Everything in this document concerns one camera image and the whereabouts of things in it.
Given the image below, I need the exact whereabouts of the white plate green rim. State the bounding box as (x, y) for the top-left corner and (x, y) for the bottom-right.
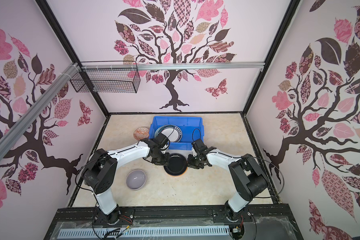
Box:
(154, 125), (183, 143)

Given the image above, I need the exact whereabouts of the black plate orange underside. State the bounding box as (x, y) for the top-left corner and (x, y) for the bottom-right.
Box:
(164, 153), (188, 177)

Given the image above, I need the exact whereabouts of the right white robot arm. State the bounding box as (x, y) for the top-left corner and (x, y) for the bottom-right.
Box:
(187, 139), (269, 221)

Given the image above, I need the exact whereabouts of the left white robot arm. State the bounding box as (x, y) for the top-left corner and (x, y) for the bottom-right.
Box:
(82, 134), (171, 225)

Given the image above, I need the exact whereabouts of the blue plastic bin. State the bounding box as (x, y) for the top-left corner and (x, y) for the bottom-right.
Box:
(149, 116), (204, 151)

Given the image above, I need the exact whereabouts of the red patterned bowl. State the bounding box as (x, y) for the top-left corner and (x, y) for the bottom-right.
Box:
(133, 127), (150, 141)

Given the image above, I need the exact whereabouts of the lavender grey bowl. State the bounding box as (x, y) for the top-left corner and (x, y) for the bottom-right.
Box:
(126, 169), (147, 191)

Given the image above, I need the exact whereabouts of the black wire basket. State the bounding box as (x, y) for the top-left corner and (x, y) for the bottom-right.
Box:
(70, 60), (141, 94)

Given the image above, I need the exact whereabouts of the white vented cable duct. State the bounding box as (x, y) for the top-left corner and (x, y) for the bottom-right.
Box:
(55, 226), (232, 240)

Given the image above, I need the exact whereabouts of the aluminium rail back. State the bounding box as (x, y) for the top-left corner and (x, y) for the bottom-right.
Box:
(81, 62), (265, 71)

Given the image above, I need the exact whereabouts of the aluminium rail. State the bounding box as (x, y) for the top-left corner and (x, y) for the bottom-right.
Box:
(81, 62), (265, 71)
(0, 63), (80, 161)

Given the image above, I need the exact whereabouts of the aluminium rail left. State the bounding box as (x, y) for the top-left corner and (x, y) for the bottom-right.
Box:
(0, 63), (80, 161)

